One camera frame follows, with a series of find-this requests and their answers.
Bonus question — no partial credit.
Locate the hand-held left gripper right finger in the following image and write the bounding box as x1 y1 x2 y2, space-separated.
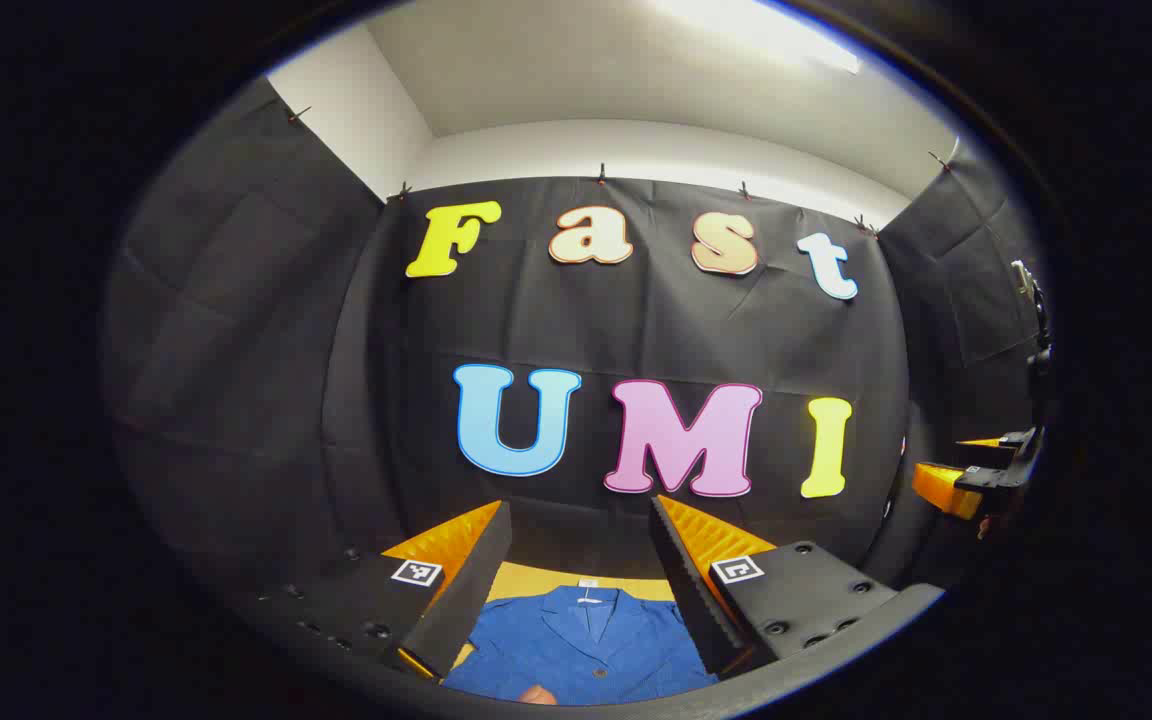
648 493 947 680

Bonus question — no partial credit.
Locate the blue corduroy jacket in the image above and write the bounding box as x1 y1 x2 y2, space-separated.
441 585 719 707

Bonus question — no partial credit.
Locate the black backdrop cloth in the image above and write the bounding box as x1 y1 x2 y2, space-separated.
101 78 1053 606

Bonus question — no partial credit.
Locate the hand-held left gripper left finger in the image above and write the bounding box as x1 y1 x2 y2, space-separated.
266 498 515 683

